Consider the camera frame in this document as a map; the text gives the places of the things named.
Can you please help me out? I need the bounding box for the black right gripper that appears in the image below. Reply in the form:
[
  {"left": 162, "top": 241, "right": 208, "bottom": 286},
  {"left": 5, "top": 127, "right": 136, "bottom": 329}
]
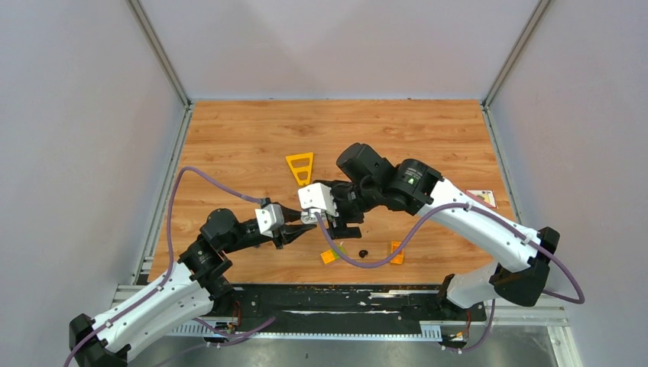
[{"left": 322, "top": 180, "right": 381, "bottom": 239}]

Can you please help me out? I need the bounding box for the white earbud charging case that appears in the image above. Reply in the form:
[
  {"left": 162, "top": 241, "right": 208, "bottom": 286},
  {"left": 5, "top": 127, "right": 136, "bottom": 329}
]
[{"left": 300, "top": 212, "right": 319, "bottom": 225}]

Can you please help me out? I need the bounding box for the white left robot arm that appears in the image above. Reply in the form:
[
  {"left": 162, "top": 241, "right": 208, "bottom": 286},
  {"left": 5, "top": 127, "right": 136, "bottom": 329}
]
[{"left": 64, "top": 203, "right": 316, "bottom": 366}]

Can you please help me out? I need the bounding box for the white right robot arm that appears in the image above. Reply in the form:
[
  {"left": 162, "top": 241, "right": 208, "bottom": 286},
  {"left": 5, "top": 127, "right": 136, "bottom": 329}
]
[{"left": 320, "top": 143, "right": 559, "bottom": 320}]

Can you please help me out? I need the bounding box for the orange green toy brick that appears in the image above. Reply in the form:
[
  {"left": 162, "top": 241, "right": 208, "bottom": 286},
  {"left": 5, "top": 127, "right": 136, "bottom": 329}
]
[{"left": 320, "top": 242, "right": 345, "bottom": 265}]

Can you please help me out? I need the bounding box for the orange arch toy block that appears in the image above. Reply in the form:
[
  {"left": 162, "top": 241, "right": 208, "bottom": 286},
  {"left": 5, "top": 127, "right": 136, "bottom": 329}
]
[{"left": 390, "top": 241, "right": 404, "bottom": 265}]

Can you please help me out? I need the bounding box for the yellow triangular toy block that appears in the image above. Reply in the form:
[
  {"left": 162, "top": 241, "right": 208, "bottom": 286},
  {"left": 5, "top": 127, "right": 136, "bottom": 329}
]
[{"left": 285, "top": 152, "right": 314, "bottom": 187}]

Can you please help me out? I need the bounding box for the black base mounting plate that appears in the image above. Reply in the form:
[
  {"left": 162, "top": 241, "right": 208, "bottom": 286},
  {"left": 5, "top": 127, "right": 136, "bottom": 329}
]
[{"left": 206, "top": 284, "right": 487, "bottom": 333}]

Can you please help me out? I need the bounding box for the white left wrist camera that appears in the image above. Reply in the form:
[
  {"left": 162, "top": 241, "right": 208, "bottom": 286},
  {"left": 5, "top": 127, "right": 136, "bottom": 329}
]
[{"left": 254, "top": 203, "right": 285, "bottom": 238}]

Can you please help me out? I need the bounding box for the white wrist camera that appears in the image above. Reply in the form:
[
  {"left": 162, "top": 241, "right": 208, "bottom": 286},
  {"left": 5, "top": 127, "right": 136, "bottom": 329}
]
[
  {"left": 254, "top": 203, "right": 285, "bottom": 238},
  {"left": 297, "top": 183, "right": 339, "bottom": 218}
]

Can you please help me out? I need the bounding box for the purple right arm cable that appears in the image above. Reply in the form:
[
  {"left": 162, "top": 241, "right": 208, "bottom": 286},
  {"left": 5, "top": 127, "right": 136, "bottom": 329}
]
[{"left": 313, "top": 202, "right": 585, "bottom": 305}]

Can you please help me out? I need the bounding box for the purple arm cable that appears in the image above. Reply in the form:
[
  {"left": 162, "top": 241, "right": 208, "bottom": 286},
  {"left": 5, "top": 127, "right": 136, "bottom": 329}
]
[
  {"left": 63, "top": 166, "right": 277, "bottom": 367},
  {"left": 313, "top": 202, "right": 585, "bottom": 305}
]

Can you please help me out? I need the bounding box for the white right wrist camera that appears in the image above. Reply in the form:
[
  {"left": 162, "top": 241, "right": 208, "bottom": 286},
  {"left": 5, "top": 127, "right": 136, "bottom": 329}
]
[{"left": 297, "top": 183, "right": 339, "bottom": 218}]

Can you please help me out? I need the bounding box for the white slotted cable duct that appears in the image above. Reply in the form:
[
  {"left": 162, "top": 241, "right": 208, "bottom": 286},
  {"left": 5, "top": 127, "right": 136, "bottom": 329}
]
[{"left": 167, "top": 321, "right": 442, "bottom": 343}]

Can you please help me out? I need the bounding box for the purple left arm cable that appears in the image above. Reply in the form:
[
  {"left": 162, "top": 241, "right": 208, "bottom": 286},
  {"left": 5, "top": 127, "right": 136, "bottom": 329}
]
[{"left": 63, "top": 166, "right": 277, "bottom": 367}]

